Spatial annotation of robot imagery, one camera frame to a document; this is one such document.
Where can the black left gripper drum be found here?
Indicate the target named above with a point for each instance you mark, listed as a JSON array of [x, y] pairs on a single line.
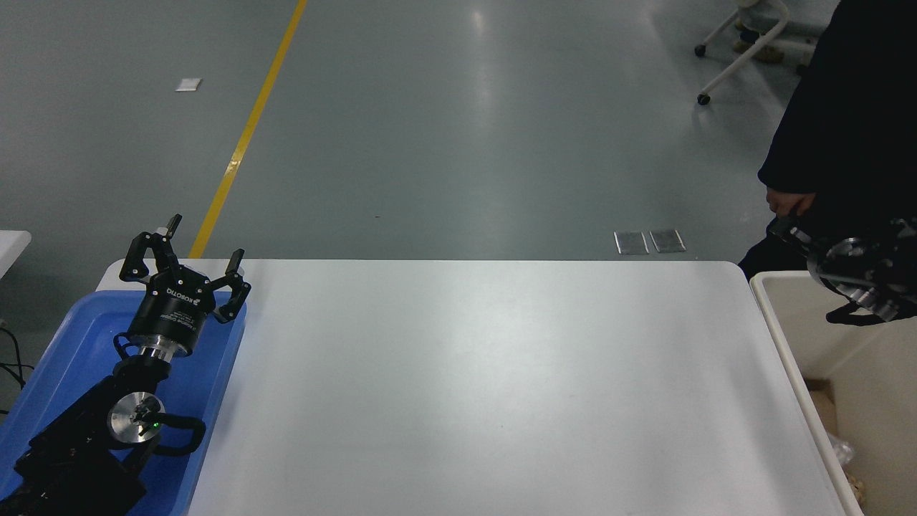
[[175, 304]]

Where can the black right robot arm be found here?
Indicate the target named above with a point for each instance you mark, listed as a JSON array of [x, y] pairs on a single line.
[[870, 269]]

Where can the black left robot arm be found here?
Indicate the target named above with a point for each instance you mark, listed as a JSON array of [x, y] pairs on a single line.
[[71, 444]]

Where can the person's hand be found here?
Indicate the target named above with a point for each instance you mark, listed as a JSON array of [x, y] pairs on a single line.
[[788, 202]]

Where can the blue plastic tray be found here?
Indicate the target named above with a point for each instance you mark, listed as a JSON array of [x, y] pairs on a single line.
[[79, 337]]

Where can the small white side table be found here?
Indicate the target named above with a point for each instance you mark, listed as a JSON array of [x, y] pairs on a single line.
[[11, 247]]

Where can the metal floor plate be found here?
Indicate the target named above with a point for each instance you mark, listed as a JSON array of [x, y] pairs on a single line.
[[668, 241], [631, 242]]

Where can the white office chair with castors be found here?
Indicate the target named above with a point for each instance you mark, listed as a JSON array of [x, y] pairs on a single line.
[[745, 54]]

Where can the large pale plastic bin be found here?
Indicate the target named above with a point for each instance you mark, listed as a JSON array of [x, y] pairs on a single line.
[[809, 337]]

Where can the clear plastic wrap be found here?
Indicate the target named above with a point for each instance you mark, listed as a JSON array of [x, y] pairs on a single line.
[[842, 451]]

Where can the small tan paper scrap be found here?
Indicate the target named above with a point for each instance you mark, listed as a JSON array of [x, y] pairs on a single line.
[[856, 489]]

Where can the standing person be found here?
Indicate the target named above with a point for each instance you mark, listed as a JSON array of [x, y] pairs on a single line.
[[860, 107]]

